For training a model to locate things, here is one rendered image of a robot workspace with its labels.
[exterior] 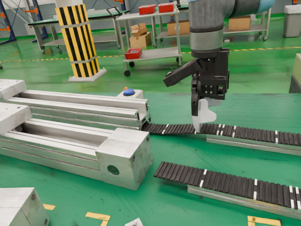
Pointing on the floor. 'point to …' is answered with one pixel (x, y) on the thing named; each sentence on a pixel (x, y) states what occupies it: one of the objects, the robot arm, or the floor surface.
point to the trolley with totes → (131, 56)
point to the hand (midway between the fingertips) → (199, 120)
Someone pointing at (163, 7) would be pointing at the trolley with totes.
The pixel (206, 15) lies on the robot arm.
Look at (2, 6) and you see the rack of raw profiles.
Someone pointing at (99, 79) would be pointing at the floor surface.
